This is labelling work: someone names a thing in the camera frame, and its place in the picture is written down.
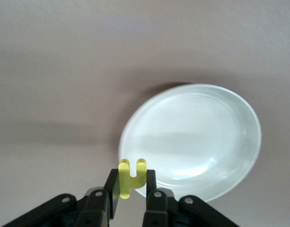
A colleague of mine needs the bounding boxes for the yellow foam letter h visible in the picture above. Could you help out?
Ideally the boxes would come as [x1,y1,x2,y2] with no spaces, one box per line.
[118,158,148,200]

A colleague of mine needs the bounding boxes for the beige brown plate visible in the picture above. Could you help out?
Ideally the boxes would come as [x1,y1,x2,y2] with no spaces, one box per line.
[118,83,263,203]

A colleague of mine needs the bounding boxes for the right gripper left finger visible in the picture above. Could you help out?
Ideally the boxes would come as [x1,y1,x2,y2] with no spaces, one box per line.
[2,168,120,227]

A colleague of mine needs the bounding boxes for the brown table cover sheet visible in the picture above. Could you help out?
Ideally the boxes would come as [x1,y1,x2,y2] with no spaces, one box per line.
[0,0,290,227]

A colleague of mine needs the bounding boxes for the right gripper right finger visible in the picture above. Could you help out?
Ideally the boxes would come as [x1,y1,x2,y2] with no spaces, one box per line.
[142,169,240,227]

